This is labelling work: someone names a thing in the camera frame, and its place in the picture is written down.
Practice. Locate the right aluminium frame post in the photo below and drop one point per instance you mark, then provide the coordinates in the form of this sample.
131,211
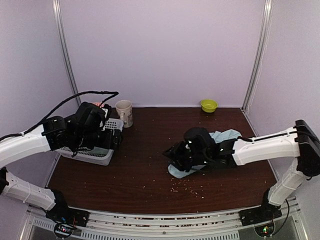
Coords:
261,46

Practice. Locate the red patterned bowl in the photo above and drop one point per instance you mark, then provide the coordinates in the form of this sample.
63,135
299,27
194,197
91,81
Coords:
99,104

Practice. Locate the aluminium frame post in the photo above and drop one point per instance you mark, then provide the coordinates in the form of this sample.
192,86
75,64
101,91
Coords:
261,46
64,48

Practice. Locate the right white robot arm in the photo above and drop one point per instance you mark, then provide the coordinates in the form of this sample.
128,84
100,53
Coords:
229,149

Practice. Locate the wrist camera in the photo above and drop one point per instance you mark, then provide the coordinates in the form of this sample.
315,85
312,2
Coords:
90,116
200,143

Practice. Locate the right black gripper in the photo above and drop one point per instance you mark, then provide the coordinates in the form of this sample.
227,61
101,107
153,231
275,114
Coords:
176,153

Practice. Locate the beige ceramic mug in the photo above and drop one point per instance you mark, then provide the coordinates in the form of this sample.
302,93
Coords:
124,111

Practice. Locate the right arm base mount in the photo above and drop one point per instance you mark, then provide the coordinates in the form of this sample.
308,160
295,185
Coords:
261,218

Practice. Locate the lime green bowl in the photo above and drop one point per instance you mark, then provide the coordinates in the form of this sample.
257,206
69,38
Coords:
208,105

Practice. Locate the front aluminium rail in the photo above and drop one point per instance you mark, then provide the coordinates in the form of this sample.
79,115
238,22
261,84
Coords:
217,225

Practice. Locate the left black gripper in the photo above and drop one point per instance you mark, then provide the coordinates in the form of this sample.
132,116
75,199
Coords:
115,143

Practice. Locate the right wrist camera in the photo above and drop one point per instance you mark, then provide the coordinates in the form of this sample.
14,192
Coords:
200,143

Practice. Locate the green panda towel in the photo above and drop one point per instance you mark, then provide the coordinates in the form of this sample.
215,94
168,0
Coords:
99,152

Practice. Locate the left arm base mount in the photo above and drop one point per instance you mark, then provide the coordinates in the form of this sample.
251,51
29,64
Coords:
66,219

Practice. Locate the left aluminium frame post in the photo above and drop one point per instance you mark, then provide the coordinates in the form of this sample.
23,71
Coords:
64,48

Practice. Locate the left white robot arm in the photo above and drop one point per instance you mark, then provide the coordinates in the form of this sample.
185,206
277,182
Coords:
19,147

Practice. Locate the white plastic basket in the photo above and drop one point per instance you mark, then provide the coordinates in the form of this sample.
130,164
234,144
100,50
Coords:
84,155

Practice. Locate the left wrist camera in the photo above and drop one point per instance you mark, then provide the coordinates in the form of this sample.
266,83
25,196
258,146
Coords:
90,116

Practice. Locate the light blue towel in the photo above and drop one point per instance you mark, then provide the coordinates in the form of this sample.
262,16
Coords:
218,137

